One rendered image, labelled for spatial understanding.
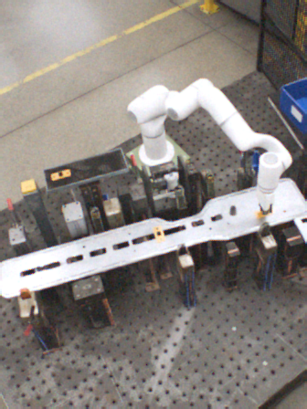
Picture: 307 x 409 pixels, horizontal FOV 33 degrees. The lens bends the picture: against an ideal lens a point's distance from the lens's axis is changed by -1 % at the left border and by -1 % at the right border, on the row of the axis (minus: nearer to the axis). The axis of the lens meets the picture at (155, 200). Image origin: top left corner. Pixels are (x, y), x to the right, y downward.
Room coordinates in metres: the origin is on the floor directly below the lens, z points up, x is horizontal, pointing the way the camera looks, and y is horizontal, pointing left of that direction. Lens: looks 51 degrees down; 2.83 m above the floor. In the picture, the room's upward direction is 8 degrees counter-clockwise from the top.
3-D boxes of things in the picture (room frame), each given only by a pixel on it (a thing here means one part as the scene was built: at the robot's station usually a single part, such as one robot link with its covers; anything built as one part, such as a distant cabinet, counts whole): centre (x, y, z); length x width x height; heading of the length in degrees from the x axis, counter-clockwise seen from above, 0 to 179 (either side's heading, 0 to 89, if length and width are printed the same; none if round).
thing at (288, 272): (1.19, -0.56, 0.84); 0.11 x 0.10 x 0.28; 10
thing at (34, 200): (1.53, 0.55, 0.92); 0.08 x 0.08 x 0.44; 10
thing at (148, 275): (1.27, 0.08, 0.84); 0.17 x 0.06 x 0.29; 10
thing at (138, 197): (1.47, 0.07, 0.89); 0.13 x 0.11 x 0.38; 10
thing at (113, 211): (1.41, 0.19, 0.89); 0.13 x 0.11 x 0.38; 10
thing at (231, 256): (1.16, -0.29, 0.84); 0.11 x 0.08 x 0.29; 10
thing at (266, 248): (1.15, -0.43, 0.87); 0.12 x 0.09 x 0.35; 10
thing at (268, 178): (1.32, -0.46, 1.28); 0.09 x 0.08 x 0.13; 128
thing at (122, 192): (1.48, 0.14, 0.90); 0.05 x 0.05 x 0.40; 10
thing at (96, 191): (1.57, 0.29, 0.92); 0.10 x 0.08 x 0.45; 100
